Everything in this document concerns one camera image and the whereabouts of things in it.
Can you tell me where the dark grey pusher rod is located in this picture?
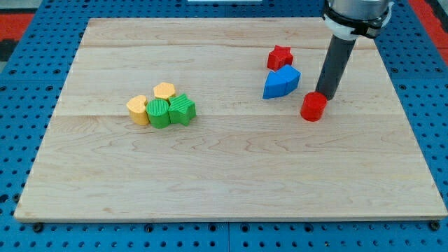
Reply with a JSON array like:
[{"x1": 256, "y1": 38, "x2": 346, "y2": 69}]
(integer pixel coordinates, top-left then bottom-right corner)
[{"x1": 315, "y1": 35, "x2": 356, "y2": 100}]

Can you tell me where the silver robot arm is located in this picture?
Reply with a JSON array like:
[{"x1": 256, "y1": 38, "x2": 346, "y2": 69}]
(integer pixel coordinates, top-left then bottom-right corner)
[{"x1": 315, "y1": 0, "x2": 394, "y2": 101}]

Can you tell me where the blue triangle block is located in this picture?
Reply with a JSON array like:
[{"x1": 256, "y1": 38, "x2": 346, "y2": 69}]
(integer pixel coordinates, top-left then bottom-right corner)
[{"x1": 262, "y1": 71, "x2": 287, "y2": 99}]

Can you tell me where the light wooden board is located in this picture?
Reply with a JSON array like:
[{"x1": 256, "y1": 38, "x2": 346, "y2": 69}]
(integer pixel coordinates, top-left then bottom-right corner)
[{"x1": 14, "y1": 17, "x2": 447, "y2": 223}]

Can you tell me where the red star block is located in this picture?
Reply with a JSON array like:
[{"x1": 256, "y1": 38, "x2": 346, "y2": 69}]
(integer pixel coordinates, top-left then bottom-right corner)
[{"x1": 267, "y1": 45, "x2": 293, "y2": 71}]

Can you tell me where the red cylinder block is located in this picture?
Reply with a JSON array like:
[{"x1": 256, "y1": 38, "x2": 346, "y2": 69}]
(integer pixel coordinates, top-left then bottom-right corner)
[{"x1": 300, "y1": 92, "x2": 327, "y2": 122}]

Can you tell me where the green star block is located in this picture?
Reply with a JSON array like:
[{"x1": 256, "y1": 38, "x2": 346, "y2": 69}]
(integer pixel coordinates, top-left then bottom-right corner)
[{"x1": 168, "y1": 94, "x2": 196, "y2": 126}]

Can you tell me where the yellow hexagon block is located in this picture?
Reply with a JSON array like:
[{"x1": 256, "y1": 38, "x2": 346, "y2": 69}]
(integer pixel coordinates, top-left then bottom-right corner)
[{"x1": 153, "y1": 82, "x2": 176, "y2": 101}]

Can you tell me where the green cylinder block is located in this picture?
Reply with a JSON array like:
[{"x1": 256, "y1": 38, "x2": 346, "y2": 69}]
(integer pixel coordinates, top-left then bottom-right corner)
[{"x1": 146, "y1": 99, "x2": 171, "y2": 129}]

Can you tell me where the yellow heart block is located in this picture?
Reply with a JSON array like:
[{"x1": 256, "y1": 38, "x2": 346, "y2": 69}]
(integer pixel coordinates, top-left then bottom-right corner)
[{"x1": 126, "y1": 95, "x2": 150, "y2": 125}]

